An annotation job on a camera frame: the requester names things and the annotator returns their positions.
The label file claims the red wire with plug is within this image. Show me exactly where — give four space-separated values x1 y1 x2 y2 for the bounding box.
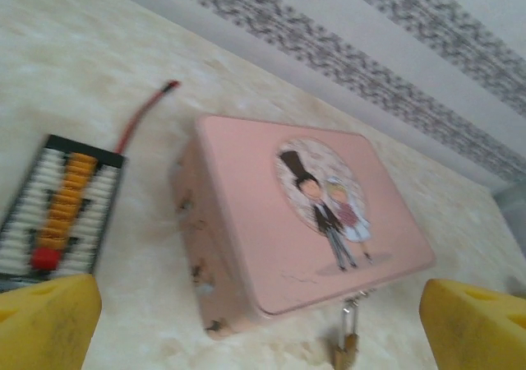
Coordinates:
116 80 182 155

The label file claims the brass padlock with silver shackle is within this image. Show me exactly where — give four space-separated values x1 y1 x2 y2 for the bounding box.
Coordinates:
326 299 363 370

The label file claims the small toy card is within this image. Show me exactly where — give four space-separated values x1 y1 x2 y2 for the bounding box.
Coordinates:
0 134 127 283

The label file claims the pink wedding couple tin box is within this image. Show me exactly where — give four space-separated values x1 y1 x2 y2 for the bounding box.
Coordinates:
170 113 436 339

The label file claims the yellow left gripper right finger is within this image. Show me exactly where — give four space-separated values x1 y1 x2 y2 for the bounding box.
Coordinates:
422 278 526 370

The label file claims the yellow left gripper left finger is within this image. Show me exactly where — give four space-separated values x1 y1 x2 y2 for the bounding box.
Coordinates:
0 274 103 370

